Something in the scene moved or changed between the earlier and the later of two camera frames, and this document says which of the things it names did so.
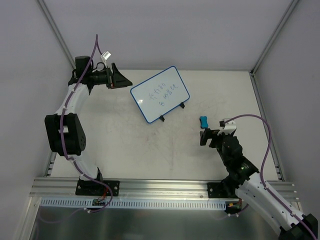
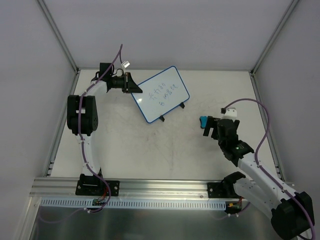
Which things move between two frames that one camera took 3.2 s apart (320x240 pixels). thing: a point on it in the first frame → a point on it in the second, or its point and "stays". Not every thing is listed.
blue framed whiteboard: (160, 94) stays
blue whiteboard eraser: (204, 124) stays
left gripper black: (109, 78) → (127, 82)
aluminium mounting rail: (129, 188) stays
